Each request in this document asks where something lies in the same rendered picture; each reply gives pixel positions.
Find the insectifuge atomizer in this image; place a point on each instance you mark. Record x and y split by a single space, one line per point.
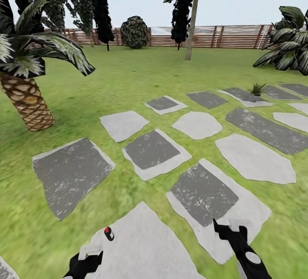
109 233

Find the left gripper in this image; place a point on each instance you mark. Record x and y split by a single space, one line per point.
89 264

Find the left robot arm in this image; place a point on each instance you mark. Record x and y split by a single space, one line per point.
82 263

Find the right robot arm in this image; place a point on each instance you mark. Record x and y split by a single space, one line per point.
249 264

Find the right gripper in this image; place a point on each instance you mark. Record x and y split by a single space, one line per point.
225 233

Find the pot plant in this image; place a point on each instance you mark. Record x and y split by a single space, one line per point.
256 92

